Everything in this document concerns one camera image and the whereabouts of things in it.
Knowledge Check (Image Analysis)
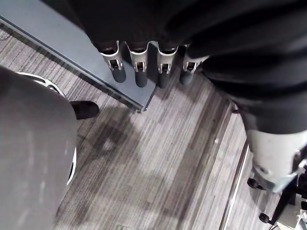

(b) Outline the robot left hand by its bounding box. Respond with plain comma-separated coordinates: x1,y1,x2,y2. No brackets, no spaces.
40,0,307,194

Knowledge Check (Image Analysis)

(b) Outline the grey shelf base panel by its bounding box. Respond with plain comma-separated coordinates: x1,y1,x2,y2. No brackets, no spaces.
0,0,159,114

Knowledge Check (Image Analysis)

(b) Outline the robot dark left foot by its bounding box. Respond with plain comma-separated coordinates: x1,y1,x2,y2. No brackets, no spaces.
70,100,100,120

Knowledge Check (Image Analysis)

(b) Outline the black office chair base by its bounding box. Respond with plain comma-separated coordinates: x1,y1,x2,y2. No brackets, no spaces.
247,165,307,226

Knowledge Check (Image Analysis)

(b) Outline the robot silver left leg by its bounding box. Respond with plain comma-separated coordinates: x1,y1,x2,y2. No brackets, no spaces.
0,66,79,230

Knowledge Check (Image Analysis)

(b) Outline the metal floor rail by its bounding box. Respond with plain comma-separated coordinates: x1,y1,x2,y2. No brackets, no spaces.
219,138,251,230

